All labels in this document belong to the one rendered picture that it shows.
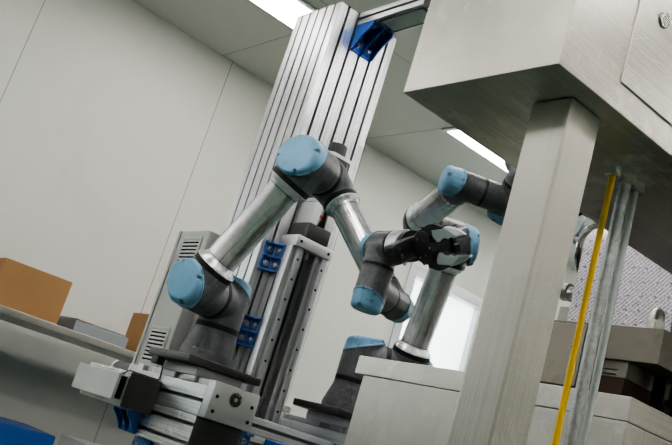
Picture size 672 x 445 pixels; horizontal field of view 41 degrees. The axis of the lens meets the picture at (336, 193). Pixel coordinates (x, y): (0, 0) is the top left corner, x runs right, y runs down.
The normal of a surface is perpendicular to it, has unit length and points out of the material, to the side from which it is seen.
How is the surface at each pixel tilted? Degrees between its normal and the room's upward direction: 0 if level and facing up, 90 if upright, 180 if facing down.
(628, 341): 90
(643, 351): 90
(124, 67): 90
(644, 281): 90
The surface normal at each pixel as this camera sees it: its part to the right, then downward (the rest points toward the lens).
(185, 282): -0.52, -0.29
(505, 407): 0.62, -0.04
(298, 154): -0.34, -0.48
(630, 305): -0.73, -0.40
